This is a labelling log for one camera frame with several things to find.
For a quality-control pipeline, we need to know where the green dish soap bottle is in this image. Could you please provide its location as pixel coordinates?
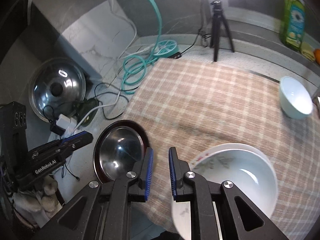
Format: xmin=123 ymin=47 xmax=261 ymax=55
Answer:
xmin=279 ymin=0 xmax=307 ymax=53

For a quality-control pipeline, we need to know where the large pink flower plate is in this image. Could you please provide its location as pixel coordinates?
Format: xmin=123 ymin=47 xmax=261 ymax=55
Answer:
xmin=171 ymin=142 xmax=278 ymax=240

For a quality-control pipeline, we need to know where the white power cable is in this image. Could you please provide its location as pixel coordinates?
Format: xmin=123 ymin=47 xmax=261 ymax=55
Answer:
xmin=97 ymin=0 xmax=138 ymax=60

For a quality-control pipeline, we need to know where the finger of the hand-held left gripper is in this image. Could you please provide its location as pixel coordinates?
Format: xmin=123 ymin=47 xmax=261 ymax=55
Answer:
xmin=61 ymin=131 xmax=88 ymax=143
xmin=59 ymin=132 xmax=93 ymax=157

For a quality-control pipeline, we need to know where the teal round power strip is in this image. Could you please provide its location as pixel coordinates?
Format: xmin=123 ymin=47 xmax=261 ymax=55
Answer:
xmin=121 ymin=0 xmax=178 ymax=95

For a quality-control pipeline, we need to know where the light blue bowl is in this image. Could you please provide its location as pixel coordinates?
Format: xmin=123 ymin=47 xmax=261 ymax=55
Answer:
xmin=279 ymin=76 xmax=313 ymax=120

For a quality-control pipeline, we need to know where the black ring light cable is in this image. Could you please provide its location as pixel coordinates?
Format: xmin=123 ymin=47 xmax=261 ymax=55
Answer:
xmin=180 ymin=0 xmax=209 ymax=55

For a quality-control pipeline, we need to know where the black power adapter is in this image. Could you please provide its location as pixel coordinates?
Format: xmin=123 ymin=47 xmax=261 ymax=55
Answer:
xmin=50 ymin=122 xmax=63 ymax=134

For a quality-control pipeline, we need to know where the dark green holder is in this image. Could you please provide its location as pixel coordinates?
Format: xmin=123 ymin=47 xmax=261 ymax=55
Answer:
xmin=74 ymin=99 xmax=99 ymax=128

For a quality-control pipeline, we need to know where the checked tablecloth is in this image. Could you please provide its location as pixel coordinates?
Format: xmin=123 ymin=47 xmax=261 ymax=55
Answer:
xmin=122 ymin=59 xmax=320 ymax=240

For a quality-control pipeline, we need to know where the yellow sponge cloth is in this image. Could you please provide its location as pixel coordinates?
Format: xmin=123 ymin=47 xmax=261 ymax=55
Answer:
xmin=300 ymin=42 xmax=316 ymax=62

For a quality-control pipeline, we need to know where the thin black cable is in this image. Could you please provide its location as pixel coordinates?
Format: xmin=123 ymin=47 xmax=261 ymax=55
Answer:
xmin=94 ymin=82 xmax=130 ymax=120

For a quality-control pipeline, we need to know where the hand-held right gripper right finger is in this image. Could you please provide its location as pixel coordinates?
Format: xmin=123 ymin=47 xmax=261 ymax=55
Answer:
xmin=168 ymin=147 xmax=289 ymax=240

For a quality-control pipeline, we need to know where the red steel bowl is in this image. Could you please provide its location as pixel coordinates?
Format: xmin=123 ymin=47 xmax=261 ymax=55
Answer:
xmin=93 ymin=120 xmax=150 ymax=183

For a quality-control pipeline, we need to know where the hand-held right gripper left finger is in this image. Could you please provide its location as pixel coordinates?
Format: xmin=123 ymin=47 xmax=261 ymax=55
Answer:
xmin=34 ymin=147 xmax=154 ymax=240

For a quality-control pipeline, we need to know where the person's left hand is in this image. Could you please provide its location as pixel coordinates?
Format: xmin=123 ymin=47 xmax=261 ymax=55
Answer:
xmin=14 ymin=176 xmax=63 ymax=224

